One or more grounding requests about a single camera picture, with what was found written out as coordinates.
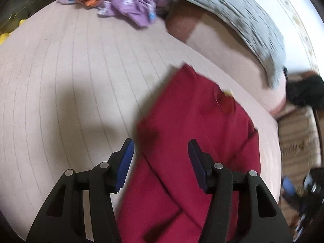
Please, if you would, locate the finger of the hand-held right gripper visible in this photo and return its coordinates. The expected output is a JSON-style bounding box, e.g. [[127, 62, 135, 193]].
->
[[282, 177, 296, 197]]

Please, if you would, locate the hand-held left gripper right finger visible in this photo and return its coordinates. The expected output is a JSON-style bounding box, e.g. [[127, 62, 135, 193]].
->
[[188, 139, 294, 243]]

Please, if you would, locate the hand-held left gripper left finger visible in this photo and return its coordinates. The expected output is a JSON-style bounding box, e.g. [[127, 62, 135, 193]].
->
[[26, 138, 135, 243]]

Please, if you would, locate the red garment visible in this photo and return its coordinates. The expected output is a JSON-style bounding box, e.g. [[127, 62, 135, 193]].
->
[[115, 63, 262, 243]]

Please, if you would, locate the pink quilted bed mattress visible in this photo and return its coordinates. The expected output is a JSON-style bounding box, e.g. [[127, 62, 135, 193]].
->
[[0, 0, 288, 243]]

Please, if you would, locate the dark cloth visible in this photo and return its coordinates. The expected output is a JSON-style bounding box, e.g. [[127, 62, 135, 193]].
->
[[283, 67, 324, 108]]

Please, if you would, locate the purple printed garment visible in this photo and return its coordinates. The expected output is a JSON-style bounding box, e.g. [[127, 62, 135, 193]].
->
[[57, 0, 169, 28]]

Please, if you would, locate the yellow object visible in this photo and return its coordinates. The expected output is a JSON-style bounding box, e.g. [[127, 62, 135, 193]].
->
[[0, 19, 27, 45]]

